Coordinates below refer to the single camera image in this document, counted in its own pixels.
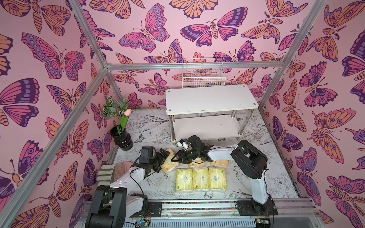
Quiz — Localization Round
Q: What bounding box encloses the pink dustpan brush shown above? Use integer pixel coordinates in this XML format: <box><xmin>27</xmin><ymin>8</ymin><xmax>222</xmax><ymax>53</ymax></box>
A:
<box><xmin>113</xmin><ymin>161</ymin><xmax>133</xmax><ymax>182</ymax></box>

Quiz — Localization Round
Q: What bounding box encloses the aluminium frame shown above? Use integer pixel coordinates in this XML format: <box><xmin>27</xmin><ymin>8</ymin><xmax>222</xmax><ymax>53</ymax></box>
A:
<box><xmin>1</xmin><ymin>1</ymin><xmax>326</xmax><ymax>228</ymax></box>

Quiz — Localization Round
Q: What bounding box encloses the orange tissue pack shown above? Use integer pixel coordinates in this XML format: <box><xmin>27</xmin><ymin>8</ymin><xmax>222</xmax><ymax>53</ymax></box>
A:
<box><xmin>210</xmin><ymin>160</ymin><xmax>230</xmax><ymax>169</ymax></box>
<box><xmin>187</xmin><ymin>145</ymin><xmax>205</xmax><ymax>168</ymax></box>
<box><xmin>161</xmin><ymin>149</ymin><xmax>179</xmax><ymax>173</ymax></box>

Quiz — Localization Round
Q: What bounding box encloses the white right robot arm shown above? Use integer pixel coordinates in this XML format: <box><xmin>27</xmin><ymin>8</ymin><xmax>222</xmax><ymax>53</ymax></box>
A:
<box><xmin>171</xmin><ymin>135</ymin><xmax>278</xmax><ymax>217</ymax></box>

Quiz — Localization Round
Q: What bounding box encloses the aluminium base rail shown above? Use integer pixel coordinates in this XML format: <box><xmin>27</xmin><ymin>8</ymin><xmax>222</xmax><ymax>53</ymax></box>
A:
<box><xmin>124</xmin><ymin>196</ymin><xmax>325</xmax><ymax>228</ymax></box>

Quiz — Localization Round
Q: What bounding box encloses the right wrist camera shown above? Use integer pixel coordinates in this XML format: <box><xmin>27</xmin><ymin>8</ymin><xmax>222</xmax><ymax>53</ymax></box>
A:
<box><xmin>177</xmin><ymin>139</ymin><xmax>189</xmax><ymax>150</ymax></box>

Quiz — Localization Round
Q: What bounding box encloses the white two-tier shelf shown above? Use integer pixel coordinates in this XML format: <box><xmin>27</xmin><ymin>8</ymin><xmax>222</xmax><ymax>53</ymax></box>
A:
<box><xmin>166</xmin><ymin>85</ymin><xmax>259</xmax><ymax>143</ymax></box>

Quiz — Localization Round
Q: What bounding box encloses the striped green white cloth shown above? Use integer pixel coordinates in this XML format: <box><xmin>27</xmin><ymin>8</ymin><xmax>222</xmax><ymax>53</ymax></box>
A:
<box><xmin>97</xmin><ymin>164</ymin><xmax>116</xmax><ymax>186</ymax></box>

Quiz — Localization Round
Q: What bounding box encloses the green tissue pack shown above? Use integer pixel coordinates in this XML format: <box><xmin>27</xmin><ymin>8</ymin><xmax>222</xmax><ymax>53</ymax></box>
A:
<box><xmin>175</xmin><ymin>169</ymin><xmax>193</xmax><ymax>192</ymax></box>
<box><xmin>193</xmin><ymin>167</ymin><xmax>209</xmax><ymax>191</ymax></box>
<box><xmin>208</xmin><ymin>167</ymin><xmax>227</xmax><ymax>191</ymax></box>

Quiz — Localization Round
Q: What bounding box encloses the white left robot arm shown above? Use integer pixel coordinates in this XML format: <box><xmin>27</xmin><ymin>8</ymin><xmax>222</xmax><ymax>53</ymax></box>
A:
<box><xmin>85</xmin><ymin>146</ymin><xmax>171</xmax><ymax>228</ymax></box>

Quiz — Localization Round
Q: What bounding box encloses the white wire basket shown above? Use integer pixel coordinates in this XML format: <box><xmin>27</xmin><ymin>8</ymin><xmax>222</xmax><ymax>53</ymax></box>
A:
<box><xmin>181</xmin><ymin>62</ymin><xmax>226</xmax><ymax>88</ymax></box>

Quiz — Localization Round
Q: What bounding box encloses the black flower pot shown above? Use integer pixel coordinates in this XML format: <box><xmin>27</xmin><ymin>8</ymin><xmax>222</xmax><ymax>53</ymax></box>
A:
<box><xmin>110</xmin><ymin>126</ymin><xmax>134</xmax><ymax>151</ymax></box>

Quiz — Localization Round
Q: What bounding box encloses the artificial tulip plant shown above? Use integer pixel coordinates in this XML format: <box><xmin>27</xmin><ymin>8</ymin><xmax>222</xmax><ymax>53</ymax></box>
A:
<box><xmin>103</xmin><ymin>94</ymin><xmax>142</xmax><ymax>135</ymax></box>

